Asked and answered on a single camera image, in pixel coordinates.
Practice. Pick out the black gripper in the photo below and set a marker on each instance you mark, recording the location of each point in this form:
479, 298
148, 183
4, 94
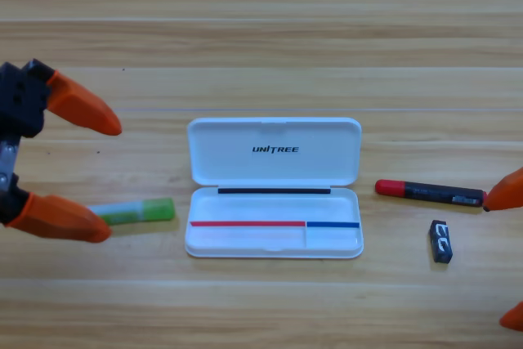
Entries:
22, 97

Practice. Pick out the green glue stick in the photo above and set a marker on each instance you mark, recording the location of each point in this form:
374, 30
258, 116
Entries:
151, 210

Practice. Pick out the white Unitree pencil case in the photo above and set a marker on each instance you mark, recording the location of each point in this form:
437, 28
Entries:
269, 161

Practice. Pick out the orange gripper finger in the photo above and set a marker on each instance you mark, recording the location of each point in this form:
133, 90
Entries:
514, 319
506, 193

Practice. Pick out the black eraser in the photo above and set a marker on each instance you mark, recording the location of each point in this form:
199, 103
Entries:
441, 242

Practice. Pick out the red and black marker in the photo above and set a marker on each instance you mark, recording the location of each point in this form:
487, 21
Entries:
429, 193

